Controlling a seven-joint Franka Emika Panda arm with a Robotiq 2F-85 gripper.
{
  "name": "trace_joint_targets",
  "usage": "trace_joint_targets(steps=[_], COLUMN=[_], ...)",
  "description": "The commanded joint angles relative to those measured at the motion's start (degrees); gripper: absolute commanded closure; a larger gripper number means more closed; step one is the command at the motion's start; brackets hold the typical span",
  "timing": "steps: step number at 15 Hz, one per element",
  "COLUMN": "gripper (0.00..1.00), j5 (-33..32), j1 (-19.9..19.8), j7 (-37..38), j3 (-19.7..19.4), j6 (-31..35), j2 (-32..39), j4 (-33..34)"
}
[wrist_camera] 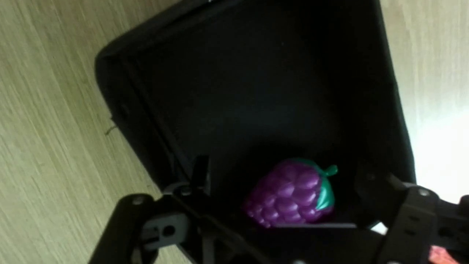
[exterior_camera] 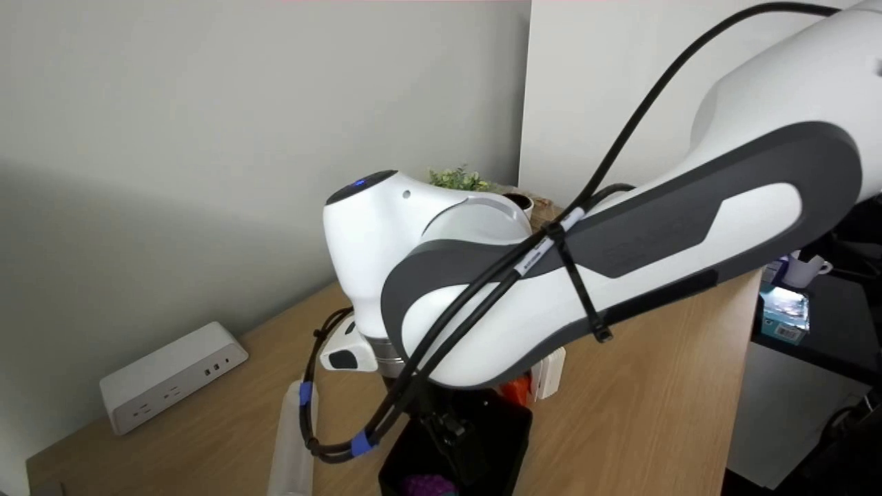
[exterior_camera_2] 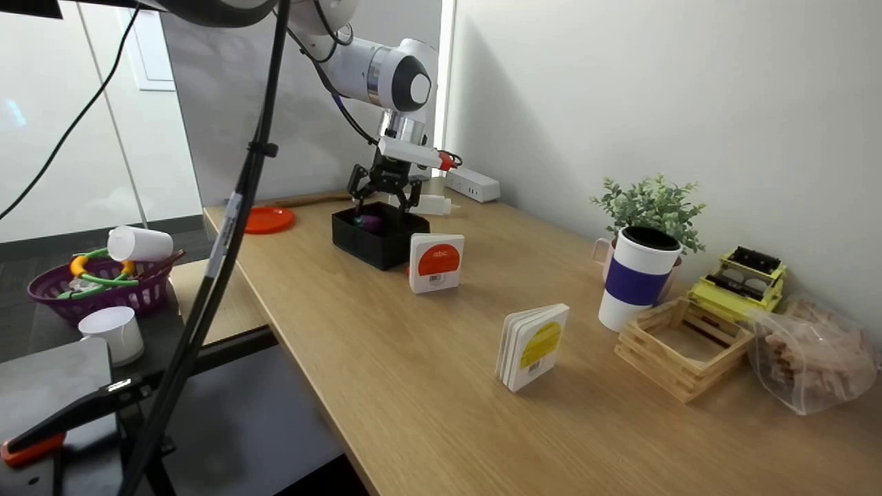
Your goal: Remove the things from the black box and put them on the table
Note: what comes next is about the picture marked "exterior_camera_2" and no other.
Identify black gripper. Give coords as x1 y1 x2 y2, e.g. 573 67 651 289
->
346 155 426 213

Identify white card box red print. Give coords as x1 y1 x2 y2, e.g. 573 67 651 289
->
408 231 466 299

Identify black rectangular box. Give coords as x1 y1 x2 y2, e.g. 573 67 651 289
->
327 201 432 274

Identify white power strip box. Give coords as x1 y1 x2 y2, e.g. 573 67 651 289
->
444 165 505 208

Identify red round plate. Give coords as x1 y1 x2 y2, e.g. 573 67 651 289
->
243 205 296 238

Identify brown cardboard sheet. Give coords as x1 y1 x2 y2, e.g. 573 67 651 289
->
167 254 273 352

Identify white card stack yellow print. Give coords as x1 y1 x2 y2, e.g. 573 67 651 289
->
492 300 573 395

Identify white paper cup lying sideways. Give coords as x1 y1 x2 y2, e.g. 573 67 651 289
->
104 227 177 267

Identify white mug with purple band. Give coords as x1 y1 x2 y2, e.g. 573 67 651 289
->
596 227 684 333

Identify green plant in pink pot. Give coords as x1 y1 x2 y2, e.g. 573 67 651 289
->
590 173 709 279

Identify purple plastic basket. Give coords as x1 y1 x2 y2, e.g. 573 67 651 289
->
25 252 181 325

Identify white cup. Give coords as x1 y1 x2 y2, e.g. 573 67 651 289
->
77 304 148 369

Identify green toy in basket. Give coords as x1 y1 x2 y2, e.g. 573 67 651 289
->
51 271 141 299

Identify wooden slat crate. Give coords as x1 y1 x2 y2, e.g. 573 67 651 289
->
612 299 761 405

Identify yellow and black device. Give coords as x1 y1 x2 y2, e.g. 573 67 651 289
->
685 243 791 319

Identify black side table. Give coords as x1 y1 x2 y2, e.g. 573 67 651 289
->
0 216 277 496

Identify grey flat board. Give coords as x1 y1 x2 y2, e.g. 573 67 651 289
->
0 339 117 450

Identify black overhead bar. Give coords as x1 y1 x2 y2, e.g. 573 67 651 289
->
0 0 66 22

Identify clear bag of wooden blocks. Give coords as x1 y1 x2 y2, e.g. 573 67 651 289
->
746 300 879 420

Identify black hanging cable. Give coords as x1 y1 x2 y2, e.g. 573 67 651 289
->
0 0 146 223

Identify yellow toy ring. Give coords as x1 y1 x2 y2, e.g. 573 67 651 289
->
66 252 137 285

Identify black clamp with orange handle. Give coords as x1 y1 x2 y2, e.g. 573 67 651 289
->
0 325 277 496

